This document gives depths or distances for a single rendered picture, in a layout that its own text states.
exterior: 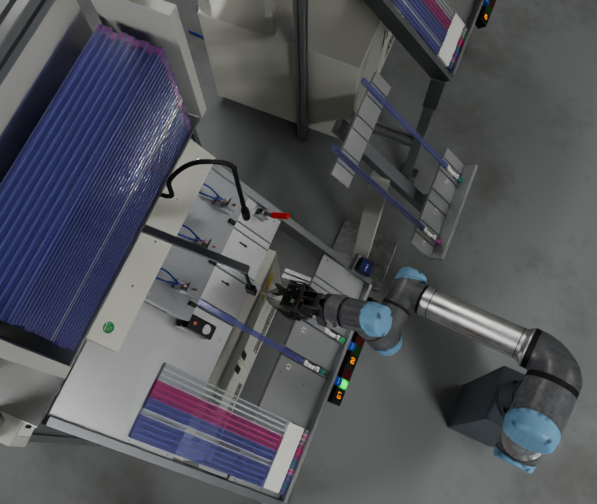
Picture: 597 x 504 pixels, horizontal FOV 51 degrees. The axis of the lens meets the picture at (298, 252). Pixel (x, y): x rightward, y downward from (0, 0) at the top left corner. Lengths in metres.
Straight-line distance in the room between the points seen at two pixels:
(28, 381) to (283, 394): 0.73
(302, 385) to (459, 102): 1.74
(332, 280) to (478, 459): 1.11
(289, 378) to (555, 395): 0.69
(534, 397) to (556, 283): 1.42
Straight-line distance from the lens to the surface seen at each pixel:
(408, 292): 1.55
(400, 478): 2.57
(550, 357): 1.49
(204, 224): 1.48
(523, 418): 1.45
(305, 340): 1.76
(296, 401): 1.78
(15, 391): 1.28
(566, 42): 3.41
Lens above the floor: 2.54
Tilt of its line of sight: 72 degrees down
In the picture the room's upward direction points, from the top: 3 degrees counter-clockwise
